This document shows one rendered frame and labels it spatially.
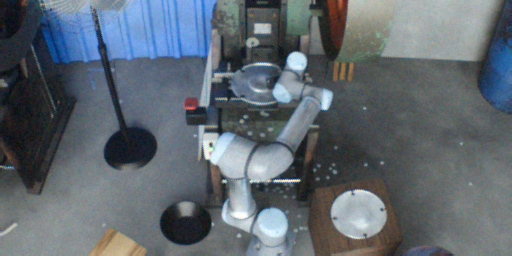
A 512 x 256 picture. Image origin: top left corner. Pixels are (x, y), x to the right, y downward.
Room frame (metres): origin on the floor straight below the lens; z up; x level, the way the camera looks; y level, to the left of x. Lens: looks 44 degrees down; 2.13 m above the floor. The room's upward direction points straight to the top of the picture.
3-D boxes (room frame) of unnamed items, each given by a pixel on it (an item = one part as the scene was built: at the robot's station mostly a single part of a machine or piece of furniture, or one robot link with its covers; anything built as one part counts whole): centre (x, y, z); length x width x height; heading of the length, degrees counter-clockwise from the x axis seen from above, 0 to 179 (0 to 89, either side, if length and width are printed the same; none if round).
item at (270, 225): (0.89, -0.06, 0.62); 0.13 x 0.12 x 0.14; 63
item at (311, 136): (1.84, -0.29, 0.45); 0.92 x 0.12 x 0.90; 1
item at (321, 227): (1.10, -0.51, 0.18); 0.40 x 0.38 x 0.35; 8
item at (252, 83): (1.57, -0.03, 0.78); 0.29 x 0.29 x 0.01
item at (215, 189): (1.84, 0.24, 0.45); 0.92 x 0.12 x 0.90; 1
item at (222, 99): (1.70, -0.03, 0.68); 0.45 x 0.30 x 0.06; 91
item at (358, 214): (1.10, -0.51, 0.35); 0.29 x 0.29 x 0.01
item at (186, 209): (1.23, 0.39, 0.04); 0.30 x 0.30 x 0.07
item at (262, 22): (1.66, -0.03, 1.04); 0.17 x 0.15 x 0.30; 1
